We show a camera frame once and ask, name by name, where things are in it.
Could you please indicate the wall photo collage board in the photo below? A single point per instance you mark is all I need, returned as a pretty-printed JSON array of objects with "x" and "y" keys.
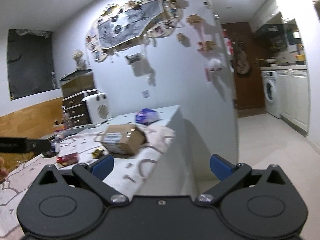
[{"x": 121, "y": 27}]

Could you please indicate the glass fish tank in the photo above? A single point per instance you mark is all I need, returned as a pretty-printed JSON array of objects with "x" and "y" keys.
[{"x": 76, "y": 82}]

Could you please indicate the brown wooden door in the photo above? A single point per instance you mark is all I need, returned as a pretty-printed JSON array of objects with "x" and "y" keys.
[{"x": 247, "y": 76}]

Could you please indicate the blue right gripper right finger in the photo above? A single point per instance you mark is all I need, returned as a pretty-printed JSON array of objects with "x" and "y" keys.
[{"x": 220, "y": 167}]

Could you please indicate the white washing machine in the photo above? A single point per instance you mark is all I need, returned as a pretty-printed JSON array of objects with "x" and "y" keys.
[{"x": 272, "y": 104}]

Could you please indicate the white plush sheep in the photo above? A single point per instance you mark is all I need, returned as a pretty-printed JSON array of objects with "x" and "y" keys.
[{"x": 214, "y": 65}]

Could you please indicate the brown cardboard box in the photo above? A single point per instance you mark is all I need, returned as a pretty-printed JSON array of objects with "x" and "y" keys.
[{"x": 123, "y": 139}]

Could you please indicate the brown hanging bag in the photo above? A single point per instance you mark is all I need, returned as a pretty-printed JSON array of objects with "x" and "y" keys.
[{"x": 242, "y": 64}]

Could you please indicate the purple snack bag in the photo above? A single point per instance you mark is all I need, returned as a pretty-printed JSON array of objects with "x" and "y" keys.
[{"x": 147, "y": 116}]

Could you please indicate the white space heater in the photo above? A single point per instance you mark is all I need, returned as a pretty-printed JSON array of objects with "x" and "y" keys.
[{"x": 97, "y": 108}]

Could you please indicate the dark drawer cabinet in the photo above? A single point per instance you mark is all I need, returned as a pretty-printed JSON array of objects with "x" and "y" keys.
[{"x": 77, "y": 110}]

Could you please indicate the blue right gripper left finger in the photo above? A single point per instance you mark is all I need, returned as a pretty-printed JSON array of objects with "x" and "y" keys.
[{"x": 102, "y": 167}]

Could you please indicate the white kitchen cabinets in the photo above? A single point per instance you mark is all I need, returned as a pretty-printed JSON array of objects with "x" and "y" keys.
[{"x": 293, "y": 90}]

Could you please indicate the gold foil wrapper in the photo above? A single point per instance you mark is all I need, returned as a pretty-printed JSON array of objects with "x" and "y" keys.
[{"x": 98, "y": 153}]

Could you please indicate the person's left hand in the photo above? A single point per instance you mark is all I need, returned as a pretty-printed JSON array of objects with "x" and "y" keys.
[{"x": 3, "y": 170}]

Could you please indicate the red cigarette pack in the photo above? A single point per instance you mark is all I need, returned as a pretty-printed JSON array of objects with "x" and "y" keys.
[{"x": 68, "y": 159}]

